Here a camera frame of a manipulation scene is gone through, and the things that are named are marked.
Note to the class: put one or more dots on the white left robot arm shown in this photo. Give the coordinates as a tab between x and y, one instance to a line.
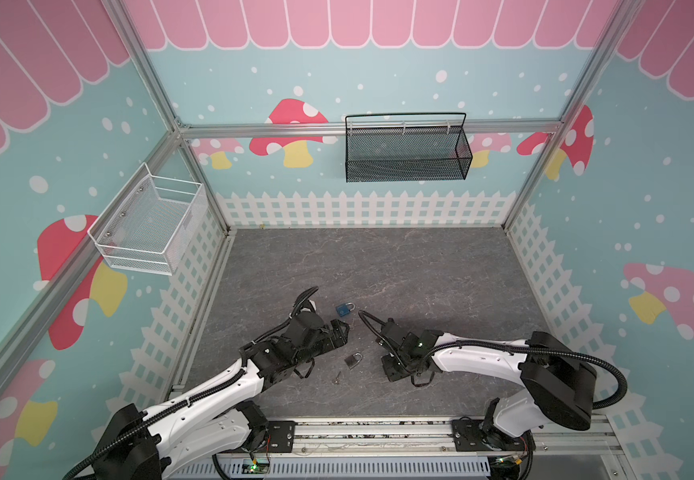
219	414

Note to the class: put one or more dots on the black wire mesh basket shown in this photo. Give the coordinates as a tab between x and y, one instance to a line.
400	147

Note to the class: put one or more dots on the dark grey padlock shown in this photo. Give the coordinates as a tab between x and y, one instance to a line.
352	361

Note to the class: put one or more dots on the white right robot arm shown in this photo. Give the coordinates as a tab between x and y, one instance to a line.
557	385

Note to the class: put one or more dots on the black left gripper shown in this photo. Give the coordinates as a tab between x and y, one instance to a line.
341	338

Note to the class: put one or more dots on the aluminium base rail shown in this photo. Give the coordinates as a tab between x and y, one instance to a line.
407	447

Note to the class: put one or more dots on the white wire mesh basket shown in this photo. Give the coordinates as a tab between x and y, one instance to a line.
150	224

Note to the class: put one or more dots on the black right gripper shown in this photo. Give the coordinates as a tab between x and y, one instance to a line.
388	339

